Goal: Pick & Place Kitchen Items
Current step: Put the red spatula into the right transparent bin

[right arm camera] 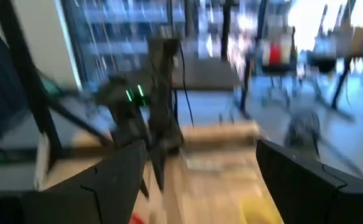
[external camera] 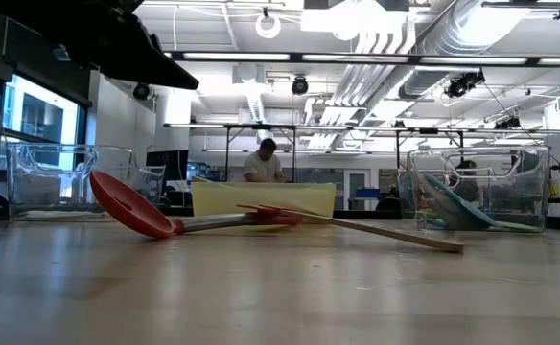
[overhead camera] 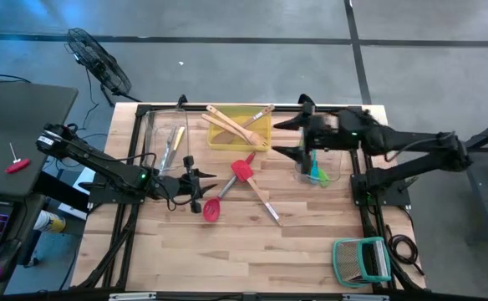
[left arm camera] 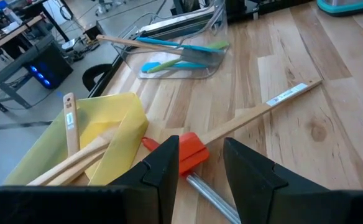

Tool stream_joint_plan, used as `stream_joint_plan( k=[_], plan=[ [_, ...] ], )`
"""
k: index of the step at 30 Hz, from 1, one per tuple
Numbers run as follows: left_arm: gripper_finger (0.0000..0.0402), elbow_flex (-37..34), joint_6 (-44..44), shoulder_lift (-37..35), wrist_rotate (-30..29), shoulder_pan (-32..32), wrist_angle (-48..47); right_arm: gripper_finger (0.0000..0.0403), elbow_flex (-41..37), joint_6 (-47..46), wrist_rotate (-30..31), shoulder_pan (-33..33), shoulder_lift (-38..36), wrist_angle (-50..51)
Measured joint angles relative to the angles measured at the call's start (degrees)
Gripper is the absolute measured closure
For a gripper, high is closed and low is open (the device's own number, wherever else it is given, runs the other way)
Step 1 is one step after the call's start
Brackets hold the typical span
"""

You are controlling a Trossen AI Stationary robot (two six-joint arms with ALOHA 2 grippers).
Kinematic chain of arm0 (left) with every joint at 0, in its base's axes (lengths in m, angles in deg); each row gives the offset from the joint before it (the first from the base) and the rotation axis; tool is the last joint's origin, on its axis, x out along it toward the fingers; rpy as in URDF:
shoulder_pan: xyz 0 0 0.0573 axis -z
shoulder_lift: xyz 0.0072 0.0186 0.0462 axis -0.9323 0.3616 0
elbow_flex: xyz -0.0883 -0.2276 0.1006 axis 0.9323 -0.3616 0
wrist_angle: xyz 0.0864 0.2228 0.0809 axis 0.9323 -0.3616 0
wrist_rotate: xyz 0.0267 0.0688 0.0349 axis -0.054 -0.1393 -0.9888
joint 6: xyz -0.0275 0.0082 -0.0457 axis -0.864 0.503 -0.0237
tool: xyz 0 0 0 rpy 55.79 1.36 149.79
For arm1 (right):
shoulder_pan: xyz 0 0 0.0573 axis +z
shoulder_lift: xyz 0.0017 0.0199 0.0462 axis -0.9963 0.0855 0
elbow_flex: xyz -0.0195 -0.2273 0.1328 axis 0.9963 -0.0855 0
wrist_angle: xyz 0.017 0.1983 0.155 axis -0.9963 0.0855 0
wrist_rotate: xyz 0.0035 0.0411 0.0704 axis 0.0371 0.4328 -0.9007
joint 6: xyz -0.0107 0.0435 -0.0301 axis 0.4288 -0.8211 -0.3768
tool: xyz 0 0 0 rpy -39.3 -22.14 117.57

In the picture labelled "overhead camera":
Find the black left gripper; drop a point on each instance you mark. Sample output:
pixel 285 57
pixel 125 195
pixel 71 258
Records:
pixel 175 188

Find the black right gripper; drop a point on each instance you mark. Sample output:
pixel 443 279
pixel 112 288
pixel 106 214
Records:
pixel 327 129

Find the teal silicone spatula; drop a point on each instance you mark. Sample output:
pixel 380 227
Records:
pixel 313 158

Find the sky blue silicone spatula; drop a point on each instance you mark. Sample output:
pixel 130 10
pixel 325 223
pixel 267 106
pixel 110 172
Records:
pixel 315 176

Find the cream utensil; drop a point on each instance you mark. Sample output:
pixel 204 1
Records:
pixel 179 140

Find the green silicone spatula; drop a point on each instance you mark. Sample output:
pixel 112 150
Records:
pixel 324 177

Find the wooden slotted spoon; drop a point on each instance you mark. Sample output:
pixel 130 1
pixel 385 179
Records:
pixel 219 124

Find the wooden salad fork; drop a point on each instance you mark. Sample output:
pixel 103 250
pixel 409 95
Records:
pixel 227 119

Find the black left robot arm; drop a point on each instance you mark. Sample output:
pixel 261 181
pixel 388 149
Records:
pixel 102 165

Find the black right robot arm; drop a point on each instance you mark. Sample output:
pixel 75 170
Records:
pixel 415 140

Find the yellow plastic bin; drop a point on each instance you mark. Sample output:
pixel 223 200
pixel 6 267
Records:
pixel 265 125

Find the black curved table clamp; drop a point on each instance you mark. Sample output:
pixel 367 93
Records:
pixel 181 101
pixel 306 100

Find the clear plastic bin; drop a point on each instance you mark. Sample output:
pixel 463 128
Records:
pixel 156 125
pixel 336 167

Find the teal dish rack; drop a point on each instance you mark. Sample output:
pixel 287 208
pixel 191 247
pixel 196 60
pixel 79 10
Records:
pixel 354 261

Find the yellow and white can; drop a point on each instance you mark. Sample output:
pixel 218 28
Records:
pixel 49 221

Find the black floor fan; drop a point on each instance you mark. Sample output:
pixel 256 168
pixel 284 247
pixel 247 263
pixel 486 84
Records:
pixel 98 62

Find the grey desk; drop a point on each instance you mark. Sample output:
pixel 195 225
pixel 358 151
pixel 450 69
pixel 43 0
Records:
pixel 18 113

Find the black computer mouse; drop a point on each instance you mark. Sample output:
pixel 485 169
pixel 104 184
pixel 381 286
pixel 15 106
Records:
pixel 3 263

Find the black aluminium rig frame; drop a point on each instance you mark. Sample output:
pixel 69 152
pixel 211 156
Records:
pixel 198 107

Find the silver bracket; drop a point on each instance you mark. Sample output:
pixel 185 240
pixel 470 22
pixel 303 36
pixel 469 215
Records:
pixel 133 297
pixel 365 297

